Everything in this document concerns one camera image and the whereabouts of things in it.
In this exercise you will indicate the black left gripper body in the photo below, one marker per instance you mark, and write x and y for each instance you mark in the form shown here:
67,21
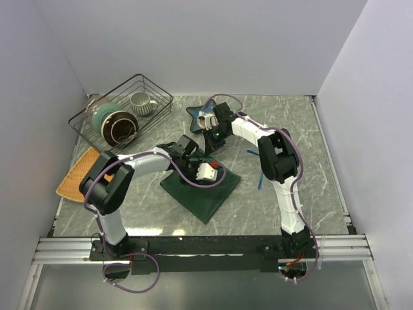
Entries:
188,170

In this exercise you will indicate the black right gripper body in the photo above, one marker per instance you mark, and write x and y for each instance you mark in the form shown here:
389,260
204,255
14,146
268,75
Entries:
215,137

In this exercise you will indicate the dark green cloth napkin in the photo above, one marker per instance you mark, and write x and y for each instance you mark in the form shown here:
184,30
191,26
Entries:
202,203

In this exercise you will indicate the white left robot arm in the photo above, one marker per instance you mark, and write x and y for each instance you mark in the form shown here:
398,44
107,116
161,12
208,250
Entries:
106,184

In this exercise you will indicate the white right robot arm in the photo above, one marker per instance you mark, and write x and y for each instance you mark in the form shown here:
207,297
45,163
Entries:
279,159

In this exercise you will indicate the blue star-shaped ceramic dish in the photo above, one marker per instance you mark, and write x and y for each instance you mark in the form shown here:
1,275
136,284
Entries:
194,113

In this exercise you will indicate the iridescent rainbow metal spoon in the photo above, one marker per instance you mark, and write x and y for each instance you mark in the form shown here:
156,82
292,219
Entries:
260,184

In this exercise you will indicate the striped grey ceramic mug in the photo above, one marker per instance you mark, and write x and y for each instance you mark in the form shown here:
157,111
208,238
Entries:
142,104

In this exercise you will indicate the dark brown ceramic bowl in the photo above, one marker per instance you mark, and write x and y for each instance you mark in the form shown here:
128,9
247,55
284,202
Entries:
118,127

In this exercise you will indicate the green ceramic bowl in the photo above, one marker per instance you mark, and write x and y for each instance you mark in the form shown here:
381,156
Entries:
101,113

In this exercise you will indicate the clear glass jar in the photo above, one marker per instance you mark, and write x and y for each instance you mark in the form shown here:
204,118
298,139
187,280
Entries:
93,103

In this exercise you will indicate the orange woven fan-shaped mat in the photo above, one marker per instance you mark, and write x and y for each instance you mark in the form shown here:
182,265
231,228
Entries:
69,187

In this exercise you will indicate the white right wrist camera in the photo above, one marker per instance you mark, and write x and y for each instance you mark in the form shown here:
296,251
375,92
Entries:
207,120

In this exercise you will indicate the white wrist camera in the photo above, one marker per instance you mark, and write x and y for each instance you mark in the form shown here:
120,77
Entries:
207,120
206,172

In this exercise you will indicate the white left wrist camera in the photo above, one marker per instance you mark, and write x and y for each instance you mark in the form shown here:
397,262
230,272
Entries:
206,172

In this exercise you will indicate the black wire dish rack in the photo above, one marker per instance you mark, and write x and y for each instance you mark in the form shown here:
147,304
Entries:
120,95

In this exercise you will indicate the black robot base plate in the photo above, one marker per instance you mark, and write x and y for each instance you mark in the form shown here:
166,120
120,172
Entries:
205,253

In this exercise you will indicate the aluminium frame rail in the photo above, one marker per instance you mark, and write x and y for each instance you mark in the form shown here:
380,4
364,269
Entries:
344,248

